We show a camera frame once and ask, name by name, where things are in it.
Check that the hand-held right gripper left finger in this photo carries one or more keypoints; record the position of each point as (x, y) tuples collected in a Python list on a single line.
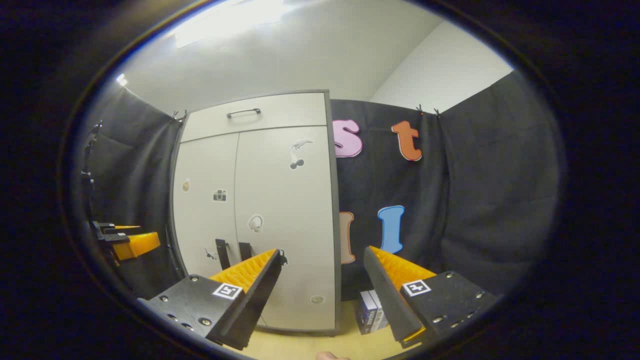
[(260, 285)]

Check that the white cabinet drawer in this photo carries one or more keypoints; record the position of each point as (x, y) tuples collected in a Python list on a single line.
[(290, 112)]

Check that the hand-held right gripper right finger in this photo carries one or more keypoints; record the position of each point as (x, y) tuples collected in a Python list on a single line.
[(387, 295)]

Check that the blue and white box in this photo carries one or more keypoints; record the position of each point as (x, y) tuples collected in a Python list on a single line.
[(381, 307), (366, 312)]

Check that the grey and white cabinet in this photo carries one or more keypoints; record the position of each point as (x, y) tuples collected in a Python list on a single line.
[(335, 225)]

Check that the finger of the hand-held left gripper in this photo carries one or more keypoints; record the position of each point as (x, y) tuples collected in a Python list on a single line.
[(107, 226), (137, 245)]

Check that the black backdrop cloth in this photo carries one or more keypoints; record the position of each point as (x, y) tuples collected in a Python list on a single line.
[(475, 200)]

